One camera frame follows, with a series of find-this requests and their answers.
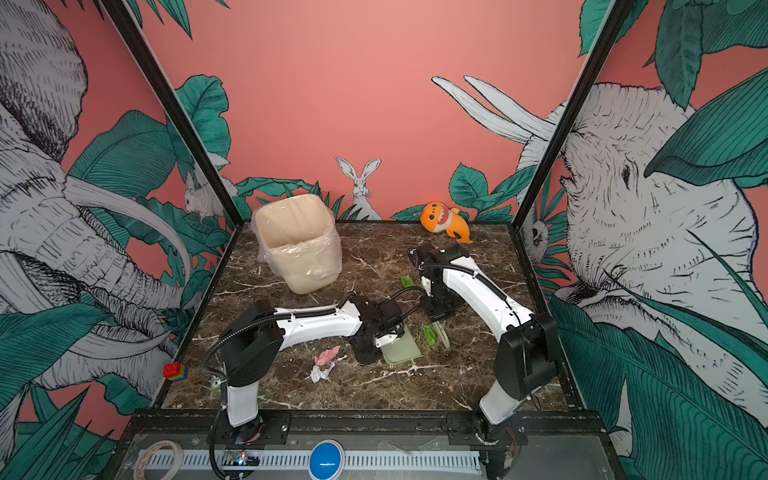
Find white crumpled paper front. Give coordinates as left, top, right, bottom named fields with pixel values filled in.
left=310, top=362, right=335, bottom=383

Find black right corner frame post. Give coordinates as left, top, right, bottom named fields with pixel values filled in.
left=511, top=0, right=634, bottom=232

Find beige bin with plastic liner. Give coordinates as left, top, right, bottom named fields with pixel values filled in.
left=251, top=194, right=342, bottom=295

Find clear tape roll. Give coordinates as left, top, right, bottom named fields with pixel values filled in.
left=133, top=440, right=185, bottom=480

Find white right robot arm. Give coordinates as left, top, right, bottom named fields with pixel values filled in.
left=409, top=244, right=562, bottom=426

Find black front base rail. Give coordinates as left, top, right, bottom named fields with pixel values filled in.
left=119, top=409, right=610, bottom=449

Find black corner frame post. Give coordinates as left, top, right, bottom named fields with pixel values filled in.
left=101, top=0, right=244, bottom=228
left=511, top=0, right=634, bottom=232

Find green plastic dustpan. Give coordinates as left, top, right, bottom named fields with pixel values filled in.
left=379, top=326, right=422, bottom=365

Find green hand brush white bristles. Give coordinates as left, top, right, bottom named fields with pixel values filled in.
left=432, top=321, right=451, bottom=350

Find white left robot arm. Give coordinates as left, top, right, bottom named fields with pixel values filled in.
left=200, top=292, right=406, bottom=429

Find red toy block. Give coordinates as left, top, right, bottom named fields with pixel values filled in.
left=163, top=362, right=188, bottom=383

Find small green paper scrap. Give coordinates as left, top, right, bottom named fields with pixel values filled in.
left=422, top=325, right=437, bottom=346
left=400, top=275, right=415, bottom=288

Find white slotted cable duct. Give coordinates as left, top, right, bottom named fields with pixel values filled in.
left=133, top=448, right=483, bottom=476

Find black left corner frame post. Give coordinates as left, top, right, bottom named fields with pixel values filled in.
left=101, top=0, right=244, bottom=228

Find pink paper scrap front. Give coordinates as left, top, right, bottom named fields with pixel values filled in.
left=315, top=346, right=340, bottom=367

